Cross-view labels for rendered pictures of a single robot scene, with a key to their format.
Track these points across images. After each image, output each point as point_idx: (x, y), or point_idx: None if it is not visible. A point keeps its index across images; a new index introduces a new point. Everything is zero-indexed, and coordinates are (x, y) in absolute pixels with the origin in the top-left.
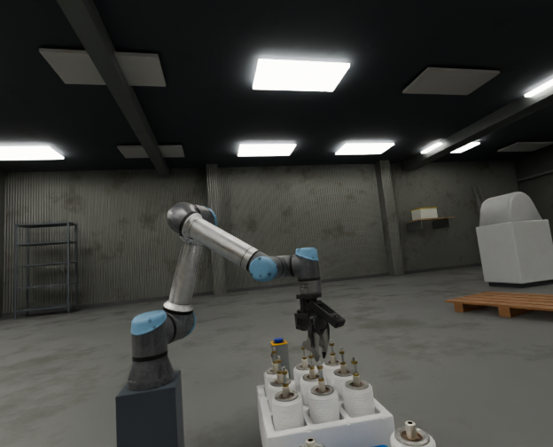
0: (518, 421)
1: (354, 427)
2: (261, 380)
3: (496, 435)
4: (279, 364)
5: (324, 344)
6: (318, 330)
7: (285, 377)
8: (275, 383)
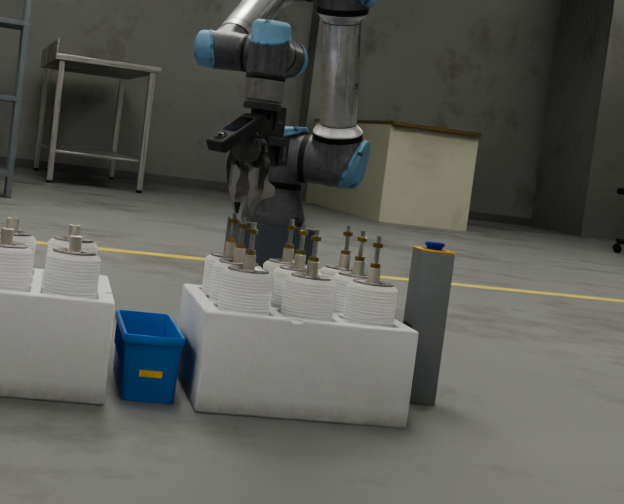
0: None
1: (197, 309)
2: (607, 411)
3: (303, 485)
4: (289, 231)
5: (249, 191)
6: (241, 162)
7: (231, 228)
8: (280, 260)
